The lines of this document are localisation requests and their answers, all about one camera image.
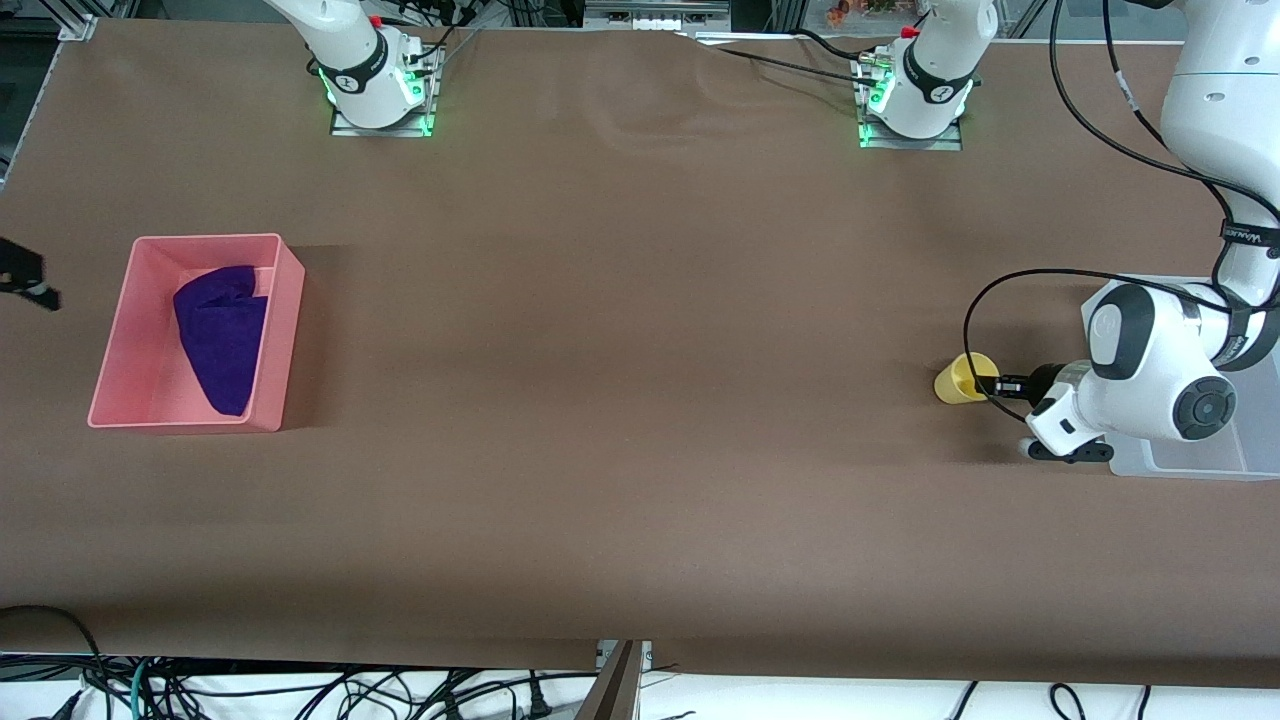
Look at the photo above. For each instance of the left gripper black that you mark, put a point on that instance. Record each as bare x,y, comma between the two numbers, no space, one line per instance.
1042,381

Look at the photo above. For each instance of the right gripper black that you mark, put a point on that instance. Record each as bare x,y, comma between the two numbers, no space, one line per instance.
20,268

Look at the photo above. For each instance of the yellow cup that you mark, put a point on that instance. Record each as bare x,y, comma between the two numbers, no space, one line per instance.
955,380

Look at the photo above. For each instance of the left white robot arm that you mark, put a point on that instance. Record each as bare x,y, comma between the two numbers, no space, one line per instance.
1220,100

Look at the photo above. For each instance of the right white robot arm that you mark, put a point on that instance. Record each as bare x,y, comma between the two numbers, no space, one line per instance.
350,60

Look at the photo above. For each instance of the purple cloth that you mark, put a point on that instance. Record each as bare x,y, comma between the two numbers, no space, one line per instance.
225,340

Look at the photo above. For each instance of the pink plastic bin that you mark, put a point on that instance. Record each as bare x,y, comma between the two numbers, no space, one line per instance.
120,390

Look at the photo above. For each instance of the translucent white plastic bin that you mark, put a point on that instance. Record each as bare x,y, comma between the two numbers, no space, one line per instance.
1200,460

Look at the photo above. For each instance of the metal table strut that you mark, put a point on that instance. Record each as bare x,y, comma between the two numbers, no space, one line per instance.
615,690

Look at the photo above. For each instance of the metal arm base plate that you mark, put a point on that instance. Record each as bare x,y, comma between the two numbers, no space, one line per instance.
950,140
420,110

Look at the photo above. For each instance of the aluminium frame profile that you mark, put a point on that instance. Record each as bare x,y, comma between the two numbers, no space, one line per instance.
78,22

